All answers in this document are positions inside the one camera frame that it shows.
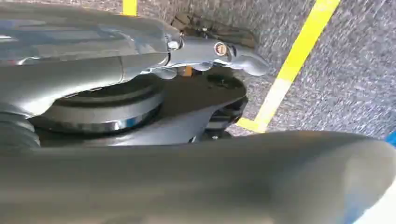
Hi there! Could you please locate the short yellow floor tape strip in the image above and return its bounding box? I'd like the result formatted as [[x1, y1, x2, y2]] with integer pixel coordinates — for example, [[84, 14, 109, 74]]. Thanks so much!
[[122, 0, 138, 17]]

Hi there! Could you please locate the small blue object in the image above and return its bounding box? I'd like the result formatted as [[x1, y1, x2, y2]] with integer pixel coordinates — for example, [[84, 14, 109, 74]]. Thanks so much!
[[385, 130, 396, 148]]

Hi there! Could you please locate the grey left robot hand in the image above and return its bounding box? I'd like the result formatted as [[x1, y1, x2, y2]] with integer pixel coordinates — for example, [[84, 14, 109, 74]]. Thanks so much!
[[0, 1, 396, 224]]

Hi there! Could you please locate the robot's own black leg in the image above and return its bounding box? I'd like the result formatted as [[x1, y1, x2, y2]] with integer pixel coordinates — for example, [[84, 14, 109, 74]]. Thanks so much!
[[29, 66, 250, 147]]

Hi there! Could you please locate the long yellow floor tape strip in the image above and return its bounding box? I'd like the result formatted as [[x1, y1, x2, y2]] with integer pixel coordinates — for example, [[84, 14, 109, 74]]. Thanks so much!
[[236, 0, 341, 134]]

